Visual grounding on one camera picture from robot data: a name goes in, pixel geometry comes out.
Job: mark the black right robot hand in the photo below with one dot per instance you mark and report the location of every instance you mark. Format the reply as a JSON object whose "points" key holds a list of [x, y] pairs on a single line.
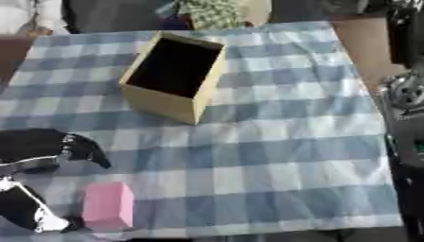
{"points": [[407, 38]]}

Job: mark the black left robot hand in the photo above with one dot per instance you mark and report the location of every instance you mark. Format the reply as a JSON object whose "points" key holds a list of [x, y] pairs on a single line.
{"points": [[27, 143]]}

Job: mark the tan cardboard box black inside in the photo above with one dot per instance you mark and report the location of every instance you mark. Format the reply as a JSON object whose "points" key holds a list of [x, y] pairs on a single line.
{"points": [[172, 77]]}

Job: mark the pink rectangular block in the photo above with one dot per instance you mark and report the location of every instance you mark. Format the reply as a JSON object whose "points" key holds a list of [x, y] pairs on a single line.
{"points": [[108, 205]]}

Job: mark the person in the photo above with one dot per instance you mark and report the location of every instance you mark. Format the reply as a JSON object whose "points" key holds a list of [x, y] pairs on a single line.
{"points": [[25, 14]]}

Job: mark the dark chair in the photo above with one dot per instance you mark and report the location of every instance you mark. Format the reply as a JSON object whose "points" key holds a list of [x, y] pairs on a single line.
{"points": [[113, 14]]}

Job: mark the green white patterned cloth item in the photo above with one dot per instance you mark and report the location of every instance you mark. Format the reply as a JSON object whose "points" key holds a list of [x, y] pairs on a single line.
{"points": [[212, 14]]}

